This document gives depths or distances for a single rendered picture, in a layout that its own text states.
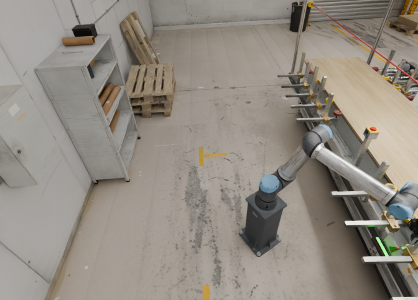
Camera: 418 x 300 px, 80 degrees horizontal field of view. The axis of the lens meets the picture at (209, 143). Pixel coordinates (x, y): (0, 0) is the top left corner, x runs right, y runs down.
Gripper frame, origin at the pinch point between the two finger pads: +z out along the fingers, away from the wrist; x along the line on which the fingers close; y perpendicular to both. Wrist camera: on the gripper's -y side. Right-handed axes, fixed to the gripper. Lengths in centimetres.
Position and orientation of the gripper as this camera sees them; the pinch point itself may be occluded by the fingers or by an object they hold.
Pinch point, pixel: (413, 243)
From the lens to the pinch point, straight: 190.7
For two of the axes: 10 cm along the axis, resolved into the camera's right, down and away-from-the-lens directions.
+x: -10.0, 0.3, 0.3
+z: 0.4, 7.5, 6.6
